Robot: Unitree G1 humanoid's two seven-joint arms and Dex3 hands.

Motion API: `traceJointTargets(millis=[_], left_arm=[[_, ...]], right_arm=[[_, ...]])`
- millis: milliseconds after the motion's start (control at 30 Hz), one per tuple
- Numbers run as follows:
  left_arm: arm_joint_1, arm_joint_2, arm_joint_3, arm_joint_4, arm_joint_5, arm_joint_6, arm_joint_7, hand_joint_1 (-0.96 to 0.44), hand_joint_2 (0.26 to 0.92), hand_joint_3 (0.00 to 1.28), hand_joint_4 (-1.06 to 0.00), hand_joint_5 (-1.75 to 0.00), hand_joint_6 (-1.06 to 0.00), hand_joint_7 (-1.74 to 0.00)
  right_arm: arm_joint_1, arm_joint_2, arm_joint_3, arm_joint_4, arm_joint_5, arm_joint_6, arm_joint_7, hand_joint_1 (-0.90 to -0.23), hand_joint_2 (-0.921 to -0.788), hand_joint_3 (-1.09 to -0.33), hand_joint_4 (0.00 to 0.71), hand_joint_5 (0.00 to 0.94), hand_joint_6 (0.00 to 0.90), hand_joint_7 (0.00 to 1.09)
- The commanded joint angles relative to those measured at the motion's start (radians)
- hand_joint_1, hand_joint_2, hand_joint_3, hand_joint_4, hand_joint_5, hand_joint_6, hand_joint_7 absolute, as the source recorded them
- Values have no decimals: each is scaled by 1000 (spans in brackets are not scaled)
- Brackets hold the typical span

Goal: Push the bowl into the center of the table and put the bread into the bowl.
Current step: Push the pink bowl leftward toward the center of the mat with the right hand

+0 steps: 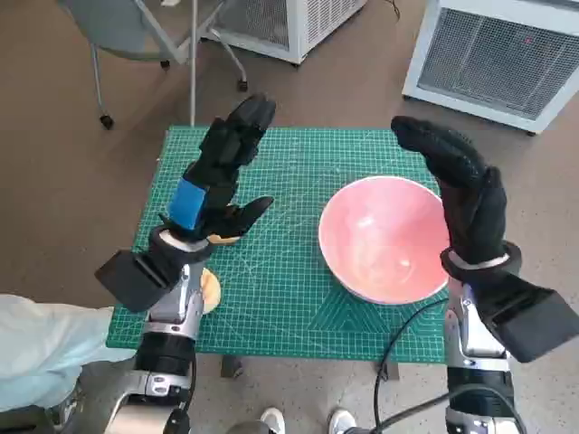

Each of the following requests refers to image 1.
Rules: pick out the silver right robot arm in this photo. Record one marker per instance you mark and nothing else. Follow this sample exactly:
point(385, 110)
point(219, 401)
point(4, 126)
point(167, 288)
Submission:
point(475, 343)

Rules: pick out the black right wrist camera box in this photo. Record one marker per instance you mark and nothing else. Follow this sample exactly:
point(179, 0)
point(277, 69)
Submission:
point(529, 321)

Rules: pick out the green cutting mat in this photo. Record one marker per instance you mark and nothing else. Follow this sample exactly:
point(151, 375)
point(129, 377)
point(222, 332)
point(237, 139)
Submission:
point(280, 181)

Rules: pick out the round toy bread bun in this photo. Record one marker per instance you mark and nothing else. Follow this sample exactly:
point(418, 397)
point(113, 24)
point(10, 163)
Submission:
point(211, 294)

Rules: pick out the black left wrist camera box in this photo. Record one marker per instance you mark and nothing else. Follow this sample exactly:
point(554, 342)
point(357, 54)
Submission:
point(131, 280)

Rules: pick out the pink bowl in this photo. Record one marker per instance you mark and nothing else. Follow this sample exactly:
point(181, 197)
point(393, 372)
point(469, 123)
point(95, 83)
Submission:
point(375, 235)

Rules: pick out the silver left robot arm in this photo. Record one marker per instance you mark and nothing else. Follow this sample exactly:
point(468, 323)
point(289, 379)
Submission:
point(169, 352)

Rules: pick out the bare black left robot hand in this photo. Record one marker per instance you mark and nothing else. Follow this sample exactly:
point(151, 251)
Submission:
point(187, 203)

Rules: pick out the grey-green office chair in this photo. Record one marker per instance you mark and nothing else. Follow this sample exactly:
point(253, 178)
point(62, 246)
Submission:
point(126, 31)

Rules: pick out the long grilled toy bread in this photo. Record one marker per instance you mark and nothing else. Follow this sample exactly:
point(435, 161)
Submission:
point(224, 239)

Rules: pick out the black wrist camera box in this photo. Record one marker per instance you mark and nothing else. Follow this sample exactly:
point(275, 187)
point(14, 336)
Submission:
point(529, 321)
point(131, 280)

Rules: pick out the thin metal pole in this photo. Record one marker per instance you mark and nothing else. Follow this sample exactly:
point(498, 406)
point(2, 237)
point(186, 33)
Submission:
point(193, 90)

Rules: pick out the white shoe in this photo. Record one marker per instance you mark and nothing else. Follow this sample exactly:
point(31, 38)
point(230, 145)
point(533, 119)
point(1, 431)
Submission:
point(341, 421)
point(272, 420)

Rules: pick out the white mesh cabinet on casters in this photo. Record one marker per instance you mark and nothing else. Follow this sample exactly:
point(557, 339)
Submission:
point(298, 27)

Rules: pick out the black table bracket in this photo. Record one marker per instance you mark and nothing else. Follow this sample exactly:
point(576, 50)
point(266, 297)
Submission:
point(230, 367)
point(391, 373)

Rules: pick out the large white mesh cabinet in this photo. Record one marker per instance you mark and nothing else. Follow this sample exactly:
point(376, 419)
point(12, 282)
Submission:
point(488, 54)

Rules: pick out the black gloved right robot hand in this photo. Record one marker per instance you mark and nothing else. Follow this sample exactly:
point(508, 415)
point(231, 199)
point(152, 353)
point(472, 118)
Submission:
point(470, 212)

